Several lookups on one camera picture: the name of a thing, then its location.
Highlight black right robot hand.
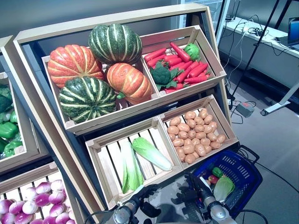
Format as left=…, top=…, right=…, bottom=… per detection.
left=171, top=173, right=206, bottom=208

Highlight green striped pumpkin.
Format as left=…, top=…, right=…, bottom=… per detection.
left=59, top=76, right=117, bottom=124
left=88, top=23, right=142, bottom=65

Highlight red-orange carrot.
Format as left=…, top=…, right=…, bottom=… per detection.
left=147, top=54, right=166, bottom=68
left=144, top=48, right=167, bottom=62
left=184, top=76, right=208, bottom=84
left=170, top=42, right=191, bottom=63
left=188, top=63, right=208, bottom=78

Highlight purple onions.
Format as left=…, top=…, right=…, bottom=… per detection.
left=0, top=161, right=79, bottom=224

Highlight blue plastic shopping basket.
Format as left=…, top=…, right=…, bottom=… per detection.
left=192, top=145, right=263, bottom=212

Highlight black floor cable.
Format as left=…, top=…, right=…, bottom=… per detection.
left=254, top=161, right=299, bottom=194

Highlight wooden potato crate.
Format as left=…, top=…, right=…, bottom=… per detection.
left=158, top=94, right=239, bottom=170

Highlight black stand pole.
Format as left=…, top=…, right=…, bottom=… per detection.
left=228, top=0, right=281, bottom=112

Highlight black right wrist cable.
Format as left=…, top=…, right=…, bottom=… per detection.
left=235, top=209, right=269, bottom=224

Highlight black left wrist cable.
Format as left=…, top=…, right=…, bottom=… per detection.
left=84, top=204, right=119, bottom=224

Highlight wooden pumpkin crate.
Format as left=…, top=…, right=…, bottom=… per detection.
left=41, top=45, right=162, bottom=135

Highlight green peppers left crate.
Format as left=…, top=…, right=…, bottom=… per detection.
left=0, top=71, right=27, bottom=161

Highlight wooden display shelf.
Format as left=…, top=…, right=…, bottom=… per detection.
left=13, top=3, right=239, bottom=224
left=0, top=35, right=59, bottom=175

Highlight light green lettuce head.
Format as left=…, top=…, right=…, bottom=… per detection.
left=184, top=43, right=201, bottom=62

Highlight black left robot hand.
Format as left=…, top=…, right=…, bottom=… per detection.
left=136, top=183, right=162, bottom=218

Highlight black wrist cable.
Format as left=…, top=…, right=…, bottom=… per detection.
left=84, top=204, right=119, bottom=224
left=235, top=209, right=269, bottom=224

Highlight open laptop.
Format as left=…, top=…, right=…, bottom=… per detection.
left=275, top=16, right=299, bottom=51

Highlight white desk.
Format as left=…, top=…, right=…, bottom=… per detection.
left=221, top=15, right=299, bottom=116

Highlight grey power box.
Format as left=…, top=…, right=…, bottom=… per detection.
left=235, top=101, right=256, bottom=118

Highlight green bell pepper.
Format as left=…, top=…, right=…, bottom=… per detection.
left=0, top=121, right=20, bottom=140
left=211, top=167, right=224, bottom=178
left=3, top=140, right=24, bottom=158

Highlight dark green broccoli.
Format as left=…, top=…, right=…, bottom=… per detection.
left=0, top=93, right=14, bottom=113
left=149, top=62, right=179, bottom=91

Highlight round orange striped pumpkin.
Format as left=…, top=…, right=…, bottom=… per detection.
left=47, top=44, right=105, bottom=89

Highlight oblong orange striped pumpkin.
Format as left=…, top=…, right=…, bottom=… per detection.
left=106, top=63, right=153, bottom=105

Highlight green white napa cabbage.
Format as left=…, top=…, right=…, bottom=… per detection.
left=132, top=137, right=173, bottom=172
left=122, top=140, right=144, bottom=194
left=214, top=176, right=235, bottom=203

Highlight wooden carrot crate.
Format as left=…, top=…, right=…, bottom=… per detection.
left=139, top=25, right=227, bottom=98

